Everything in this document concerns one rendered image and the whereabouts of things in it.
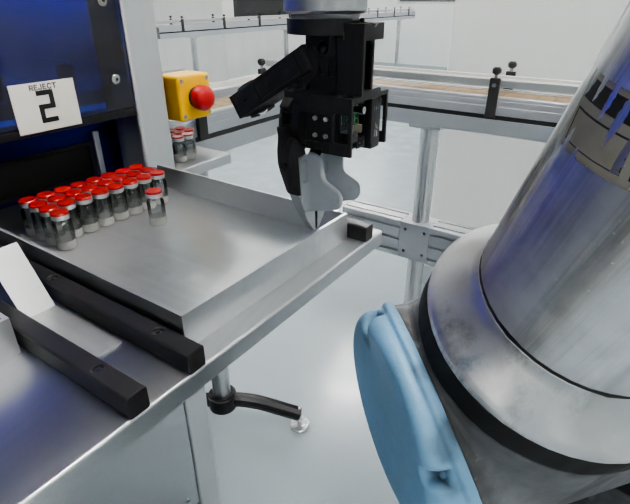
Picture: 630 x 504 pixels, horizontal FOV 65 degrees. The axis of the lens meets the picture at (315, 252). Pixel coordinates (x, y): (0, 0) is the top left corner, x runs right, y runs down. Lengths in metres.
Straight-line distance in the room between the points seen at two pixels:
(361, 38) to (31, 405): 0.39
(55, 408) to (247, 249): 0.27
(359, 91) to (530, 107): 0.85
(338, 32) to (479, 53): 1.50
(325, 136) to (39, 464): 0.34
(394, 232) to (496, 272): 1.33
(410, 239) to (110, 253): 1.05
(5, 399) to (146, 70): 0.54
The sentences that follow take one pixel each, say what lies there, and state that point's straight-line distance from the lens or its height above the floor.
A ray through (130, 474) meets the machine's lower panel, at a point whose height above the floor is 0.34.
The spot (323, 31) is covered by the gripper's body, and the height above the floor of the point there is 1.12.
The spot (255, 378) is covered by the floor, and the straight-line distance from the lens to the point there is 1.73.
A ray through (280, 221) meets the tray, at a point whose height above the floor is 0.88.
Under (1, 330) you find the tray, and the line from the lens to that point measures 0.47.
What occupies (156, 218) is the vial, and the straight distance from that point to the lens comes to 0.66.
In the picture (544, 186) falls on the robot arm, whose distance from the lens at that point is 0.17.
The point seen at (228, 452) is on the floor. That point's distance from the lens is 1.52.
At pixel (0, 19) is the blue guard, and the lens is 0.72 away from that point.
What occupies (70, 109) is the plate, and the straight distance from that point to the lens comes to 0.76.
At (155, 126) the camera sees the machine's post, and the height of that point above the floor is 0.96.
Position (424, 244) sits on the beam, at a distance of 1.49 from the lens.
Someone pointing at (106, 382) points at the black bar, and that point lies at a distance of 0.40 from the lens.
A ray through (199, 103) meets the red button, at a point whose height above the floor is 0.99.
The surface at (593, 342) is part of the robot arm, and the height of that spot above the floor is 1.05.
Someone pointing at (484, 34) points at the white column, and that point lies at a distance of 1.93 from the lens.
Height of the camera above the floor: 1.15
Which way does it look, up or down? 27 degrees down
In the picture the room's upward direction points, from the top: straight up
